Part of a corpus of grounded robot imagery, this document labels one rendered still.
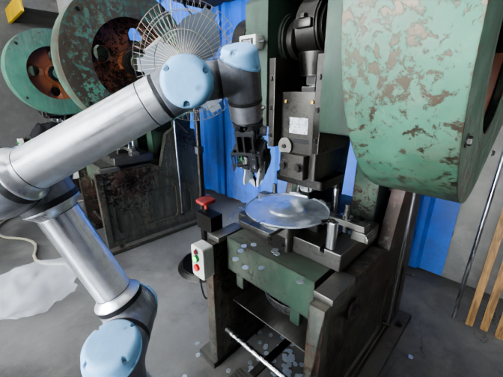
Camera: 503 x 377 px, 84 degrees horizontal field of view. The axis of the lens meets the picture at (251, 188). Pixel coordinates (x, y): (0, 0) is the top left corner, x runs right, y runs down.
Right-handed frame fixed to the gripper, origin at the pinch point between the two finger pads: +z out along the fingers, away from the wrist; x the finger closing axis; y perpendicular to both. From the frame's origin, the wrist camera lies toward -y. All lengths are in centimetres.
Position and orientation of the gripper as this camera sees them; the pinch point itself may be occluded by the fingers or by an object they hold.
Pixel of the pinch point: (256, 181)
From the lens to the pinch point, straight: 78.1
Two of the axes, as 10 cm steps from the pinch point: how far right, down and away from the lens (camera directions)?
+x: 9.7, 0.8, -2.3
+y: -2.3, 6.5, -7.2
